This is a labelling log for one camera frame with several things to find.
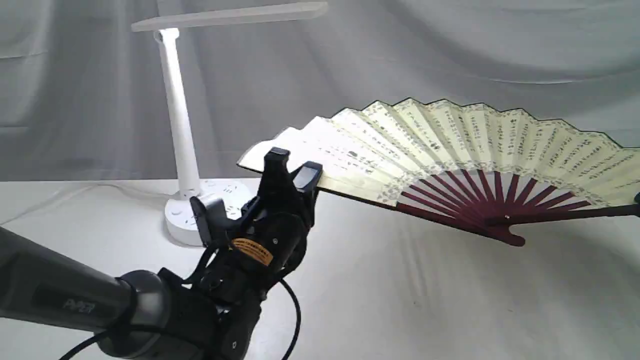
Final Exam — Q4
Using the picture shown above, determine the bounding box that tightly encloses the folding paper fan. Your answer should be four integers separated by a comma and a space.
237, 98, 640, 246

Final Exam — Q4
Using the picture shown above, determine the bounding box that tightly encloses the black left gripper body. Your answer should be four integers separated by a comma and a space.
199, 194, 313, 301

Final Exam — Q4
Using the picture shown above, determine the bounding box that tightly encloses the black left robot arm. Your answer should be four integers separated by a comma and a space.
0, 147, 323, 360

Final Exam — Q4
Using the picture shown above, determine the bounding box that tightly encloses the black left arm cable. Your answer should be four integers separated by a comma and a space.
57, 250, 303, 360

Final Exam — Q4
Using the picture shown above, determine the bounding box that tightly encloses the thin white cable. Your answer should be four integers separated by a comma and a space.
0, 181, 173, 226

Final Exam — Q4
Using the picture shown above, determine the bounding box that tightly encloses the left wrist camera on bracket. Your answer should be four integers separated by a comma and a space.
189, 196, 242, 249

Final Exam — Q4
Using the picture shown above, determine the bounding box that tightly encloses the white desk lamp with sockets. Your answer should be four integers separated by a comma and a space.
131, 1, 329, 248

